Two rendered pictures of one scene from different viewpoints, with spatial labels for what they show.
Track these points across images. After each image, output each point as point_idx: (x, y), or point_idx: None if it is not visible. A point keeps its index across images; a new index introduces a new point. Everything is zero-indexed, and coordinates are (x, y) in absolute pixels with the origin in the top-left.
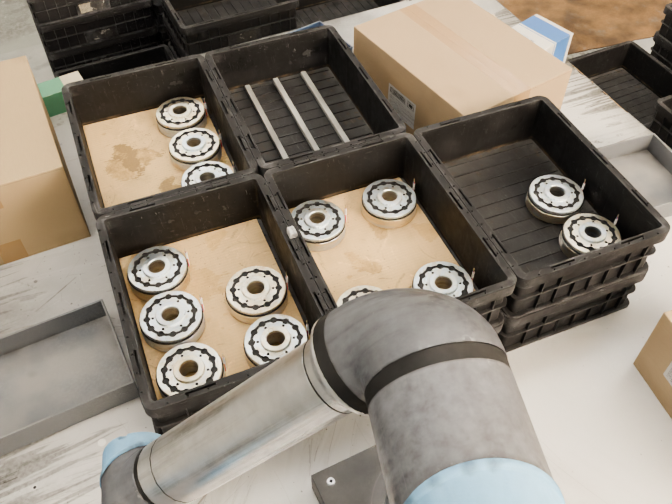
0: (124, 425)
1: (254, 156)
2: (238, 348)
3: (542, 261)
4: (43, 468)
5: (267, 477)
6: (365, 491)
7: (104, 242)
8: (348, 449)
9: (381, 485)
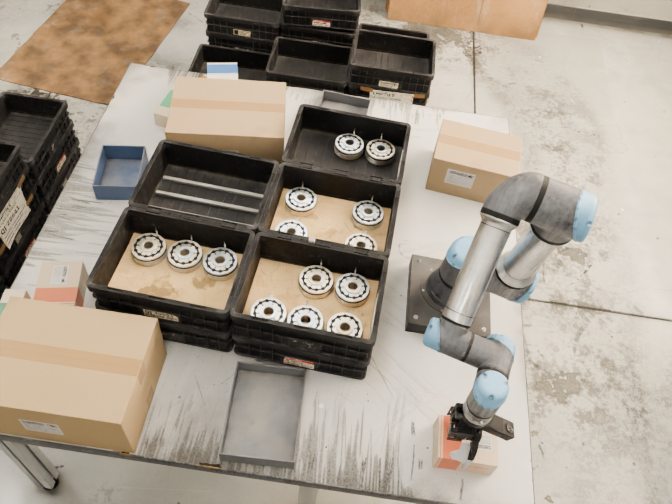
0: (318, 391)
1: (243, 227)
2: (338, 306)
3: (375, 174)
4: (317, 439)
5: (388, 345)
6: (427, 308)
7: (252, 318)
8: (395, 307)
9: (429, 300)
